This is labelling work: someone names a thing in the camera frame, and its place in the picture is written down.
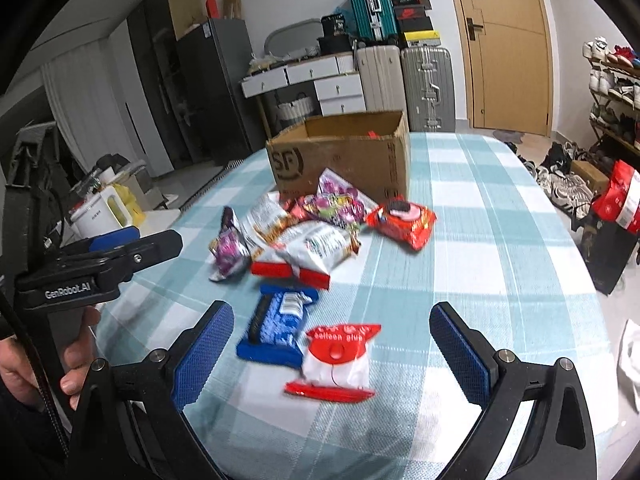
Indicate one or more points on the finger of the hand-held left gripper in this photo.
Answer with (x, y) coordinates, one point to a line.
(112, 236)
(150, 250)

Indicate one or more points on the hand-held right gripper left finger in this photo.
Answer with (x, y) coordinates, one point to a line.
(205, 355)

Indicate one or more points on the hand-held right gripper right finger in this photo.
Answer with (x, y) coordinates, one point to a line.
(460, 355)

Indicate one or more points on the blue cookie packet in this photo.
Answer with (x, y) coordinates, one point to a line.
(272, 335)

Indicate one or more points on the white orange chip bag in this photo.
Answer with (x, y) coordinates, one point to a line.
(260, 222)

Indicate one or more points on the red white glue packet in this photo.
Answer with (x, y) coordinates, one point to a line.
(335, 365)

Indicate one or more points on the red cookie packet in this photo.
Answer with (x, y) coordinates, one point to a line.
(407, 225)

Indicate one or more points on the purple candy packet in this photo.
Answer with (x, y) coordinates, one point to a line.
(335, 202)

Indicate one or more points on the large cardboard box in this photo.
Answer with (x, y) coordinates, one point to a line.
(350, 160)

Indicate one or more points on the person's left forearm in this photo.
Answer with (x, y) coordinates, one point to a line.
(20, 440)

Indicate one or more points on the person's left hand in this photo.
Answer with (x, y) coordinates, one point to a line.
(80, 355)

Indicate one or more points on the white plastic jug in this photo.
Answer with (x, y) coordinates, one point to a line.
(95, 215)

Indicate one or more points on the purple snack packet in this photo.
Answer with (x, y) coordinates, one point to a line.
(227, 252)

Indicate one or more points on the checked tablecloth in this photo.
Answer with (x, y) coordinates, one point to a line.
(475, 260)

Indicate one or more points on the red packets under box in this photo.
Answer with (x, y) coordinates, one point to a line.
(280, 270)

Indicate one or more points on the white curtain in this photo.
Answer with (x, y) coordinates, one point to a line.
(85, 110)

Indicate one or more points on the dark glass cabinet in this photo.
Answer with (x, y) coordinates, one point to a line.
(150, 85)

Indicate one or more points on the black refrigerator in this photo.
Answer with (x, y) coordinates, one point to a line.
(215, 95)

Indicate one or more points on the white plastic bag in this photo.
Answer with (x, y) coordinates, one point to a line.
(631, 365)

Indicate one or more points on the black shopping bag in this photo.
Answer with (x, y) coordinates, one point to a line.
(605, 255)

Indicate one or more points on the pile of loose shoes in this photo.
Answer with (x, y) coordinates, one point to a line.
(565, 185)

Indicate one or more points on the woven laundry basket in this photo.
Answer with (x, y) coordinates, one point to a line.
(295, 112)

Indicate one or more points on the small cardboard box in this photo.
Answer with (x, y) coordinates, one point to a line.
(590, 175)

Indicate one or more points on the grey door mat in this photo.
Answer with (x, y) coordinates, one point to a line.
(507, 136)

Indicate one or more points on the red shopping bag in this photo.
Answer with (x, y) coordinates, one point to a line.
(620, 195)

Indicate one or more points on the white drawer dresser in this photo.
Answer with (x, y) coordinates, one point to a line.
(300, 72)

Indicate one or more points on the arched grey mirror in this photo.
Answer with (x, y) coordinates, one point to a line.
(292, 35)

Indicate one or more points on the brown flat carton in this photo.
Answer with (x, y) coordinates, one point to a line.
(231, 5)

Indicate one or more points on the wooden shoe rack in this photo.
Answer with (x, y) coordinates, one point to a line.
(617, 134)

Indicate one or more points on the silver suitcase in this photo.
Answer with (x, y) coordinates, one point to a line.
(427, 85)

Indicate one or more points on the black storage bag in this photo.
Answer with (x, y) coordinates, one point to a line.
(335, 35)

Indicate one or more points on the beige suitcase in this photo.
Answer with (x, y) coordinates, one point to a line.
(380, 80)

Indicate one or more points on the wooden door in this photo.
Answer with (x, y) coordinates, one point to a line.
(510, 60)

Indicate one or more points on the row of assorted shoes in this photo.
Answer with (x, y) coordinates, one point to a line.
(600, 80)

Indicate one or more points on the black yellow shoe box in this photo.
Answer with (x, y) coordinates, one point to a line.
(422, 38)

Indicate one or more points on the teal suitcase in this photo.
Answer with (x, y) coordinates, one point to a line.
(367, 5)

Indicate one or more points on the plain black shoe box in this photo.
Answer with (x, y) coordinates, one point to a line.
(415, 25)

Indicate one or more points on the black shoe box red logo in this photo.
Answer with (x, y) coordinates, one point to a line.
(410, 12)

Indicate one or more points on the black shoe box orange lid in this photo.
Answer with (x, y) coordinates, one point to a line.
(410, 0)

